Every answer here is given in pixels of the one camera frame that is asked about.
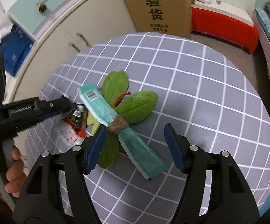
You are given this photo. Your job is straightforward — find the person's left hand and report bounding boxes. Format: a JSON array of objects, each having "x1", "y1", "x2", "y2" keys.
[{"x1": 0, "y1": 146, "x2": 27, "y2": 202}]

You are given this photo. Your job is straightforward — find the black snack wrapper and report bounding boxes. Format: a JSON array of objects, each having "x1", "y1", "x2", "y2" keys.
[{"x1": 62, "y1": 103, "x2": 88, "y2": 130}]

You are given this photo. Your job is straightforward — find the yellow white medicine box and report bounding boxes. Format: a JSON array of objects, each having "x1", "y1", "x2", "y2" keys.
[{"x1": 57, "y1": 119, "x2": 87, "y2": 147}]

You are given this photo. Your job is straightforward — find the blue plastic bag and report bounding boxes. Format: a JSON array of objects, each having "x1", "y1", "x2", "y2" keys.
[{"x1": 0, "y1": 25, "x2": 33, "y2": 77}]

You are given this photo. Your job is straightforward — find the green plush leaf toy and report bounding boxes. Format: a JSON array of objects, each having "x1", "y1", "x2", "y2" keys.
[{"x1": 98, "y1": 70, "x2": 158, "y2": 168}]

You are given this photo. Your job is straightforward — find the mint green drawer unit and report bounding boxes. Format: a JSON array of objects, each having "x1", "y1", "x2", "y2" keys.
[{"x1": 9, "y1": 0, "x2": 66, "y2": 33}]

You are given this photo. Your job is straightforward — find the cream cabinet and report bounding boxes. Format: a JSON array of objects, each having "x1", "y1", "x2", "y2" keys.
[{"x1": 3, "y1": 0, "x2": 138, "y2": 175}]

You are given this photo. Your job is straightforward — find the grey checked tablecloth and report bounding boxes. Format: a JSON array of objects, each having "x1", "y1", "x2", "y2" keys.
[{"x1": 32, "y1": 32, "x2": 270, "y2": 223}]

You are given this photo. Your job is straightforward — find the brown cardboard box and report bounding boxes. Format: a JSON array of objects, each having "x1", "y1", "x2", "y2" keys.
[{"x1": 124, "y1": 0, "x2": 192, "y2": 39}]

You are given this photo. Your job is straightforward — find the red white storage box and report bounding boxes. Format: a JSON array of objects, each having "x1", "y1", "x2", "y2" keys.
[{"x1": 192, "y1": 4, "x2": 258, "y2": 53}]

